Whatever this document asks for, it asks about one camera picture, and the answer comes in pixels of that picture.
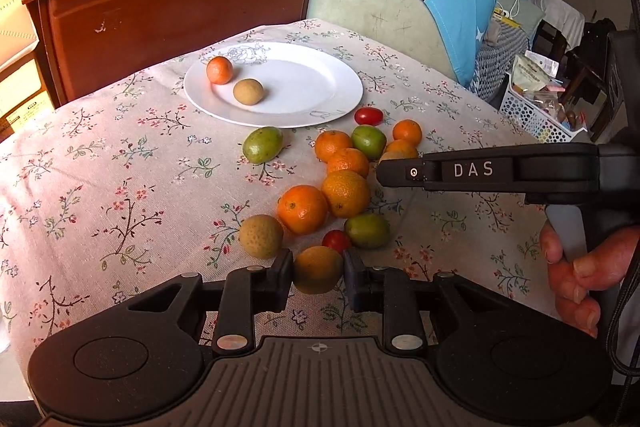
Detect table with white cloth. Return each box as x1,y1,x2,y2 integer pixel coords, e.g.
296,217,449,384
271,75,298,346
515,0,587,50

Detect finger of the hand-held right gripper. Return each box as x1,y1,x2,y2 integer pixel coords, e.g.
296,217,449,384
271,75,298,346
375,143,599,208

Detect large mandarin orange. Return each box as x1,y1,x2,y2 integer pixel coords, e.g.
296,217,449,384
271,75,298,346
321,170,371,219
277,185,329,236

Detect white plate with line drawings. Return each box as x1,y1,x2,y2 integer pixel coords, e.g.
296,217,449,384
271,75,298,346
183,42,364,129

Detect grey fabric pouch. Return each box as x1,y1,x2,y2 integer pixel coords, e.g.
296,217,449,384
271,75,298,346
482,19,503,46

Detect dark wooden chair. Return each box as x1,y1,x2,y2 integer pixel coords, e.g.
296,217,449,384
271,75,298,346
537,18,628,142

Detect brown wooden headboard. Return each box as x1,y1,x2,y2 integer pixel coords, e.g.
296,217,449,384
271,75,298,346
20,0,332,108

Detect tan longan fruit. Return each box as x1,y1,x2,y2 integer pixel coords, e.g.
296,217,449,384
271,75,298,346
293,246,345,295
238,214,284,259
233,78,265,106

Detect yellow cardboard box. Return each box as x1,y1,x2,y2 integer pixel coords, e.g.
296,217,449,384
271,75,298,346
0,52,55,135

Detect blue houndstooth cloth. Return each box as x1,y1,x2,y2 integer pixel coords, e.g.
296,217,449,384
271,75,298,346
470,19,531,104

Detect small mandarin orange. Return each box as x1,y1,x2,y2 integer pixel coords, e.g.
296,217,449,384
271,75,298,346
206,56,234,86

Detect white perforated basket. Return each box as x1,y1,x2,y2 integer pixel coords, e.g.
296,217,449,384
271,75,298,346
499,72,587,144

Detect person's right hand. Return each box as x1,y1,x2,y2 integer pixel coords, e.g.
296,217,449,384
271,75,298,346
540,221,632,339

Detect pale green sofa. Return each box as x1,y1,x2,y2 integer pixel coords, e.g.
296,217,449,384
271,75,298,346
306,0,468,82

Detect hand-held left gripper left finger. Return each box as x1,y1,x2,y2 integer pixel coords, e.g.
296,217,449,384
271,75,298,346
125,248,295,357

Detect pale snack bag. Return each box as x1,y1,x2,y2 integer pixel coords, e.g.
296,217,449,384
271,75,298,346
511,52,560,94

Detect yellow flat packet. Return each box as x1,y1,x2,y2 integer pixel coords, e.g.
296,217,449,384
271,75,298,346
492,6,522,28

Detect green jujube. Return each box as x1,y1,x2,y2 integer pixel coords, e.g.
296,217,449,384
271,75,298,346
242,126,284,165
351,125,387,160
344,213,391,250

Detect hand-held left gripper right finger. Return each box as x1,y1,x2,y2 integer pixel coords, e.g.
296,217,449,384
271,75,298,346
342,247,506,354

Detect red cherry tomato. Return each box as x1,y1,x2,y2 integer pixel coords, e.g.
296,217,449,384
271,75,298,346
321,229,353,255
354,107,384,126

